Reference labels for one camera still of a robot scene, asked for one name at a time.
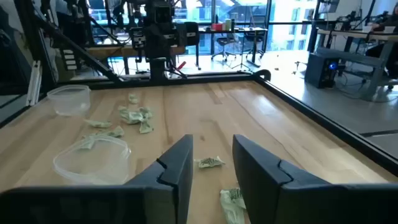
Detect black plate white labels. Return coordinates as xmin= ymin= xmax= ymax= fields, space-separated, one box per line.
xmin=60 ymin=48 xmax=78 ymax=72

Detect black office desk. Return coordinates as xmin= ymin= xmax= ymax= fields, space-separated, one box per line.
xmin=195 ymin=27 xmax=269 ymax=70

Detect person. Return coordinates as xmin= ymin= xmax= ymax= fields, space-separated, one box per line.
xmin=371 ymin=2 xmax=398 ymax=32

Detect black office chair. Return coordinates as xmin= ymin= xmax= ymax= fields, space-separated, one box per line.
xmin=244 ymin=30 xmax=265 ymax=60
xmin=211 ymin=32 xmax=237 ymax=62

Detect wooden workbench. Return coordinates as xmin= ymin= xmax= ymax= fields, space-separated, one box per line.
xmin=85 ymin=45 xmax=187 ymax=75

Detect clear plastic food container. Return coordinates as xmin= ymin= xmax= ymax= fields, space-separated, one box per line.
xmin=46 ymin=84 xmax=92 ymax=118
xmin=52 ymin=135 xmax=132 ymax=187

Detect white aluminium bar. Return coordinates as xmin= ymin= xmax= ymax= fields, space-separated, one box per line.
xmin=25 ymin=60 xmax=43 ymax=107

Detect grey office desk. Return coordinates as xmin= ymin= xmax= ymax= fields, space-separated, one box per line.
xmin=315 ymin=28 xmax=398 ymax=102

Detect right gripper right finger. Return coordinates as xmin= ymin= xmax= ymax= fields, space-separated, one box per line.
xmin=232 ymin=134 xmax=398 ymax=224

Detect black aluminium rig frame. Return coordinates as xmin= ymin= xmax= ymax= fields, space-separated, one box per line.
xmin=0 ymin=0 xmax=398 ymax=178

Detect black computer tower blue light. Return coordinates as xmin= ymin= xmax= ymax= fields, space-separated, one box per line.
xmin=303 ymin=52 xmax=342 ymax=90

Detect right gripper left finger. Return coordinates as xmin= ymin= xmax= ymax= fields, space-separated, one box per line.
xmin=0 ymin=134 xmax=194 ymax=224

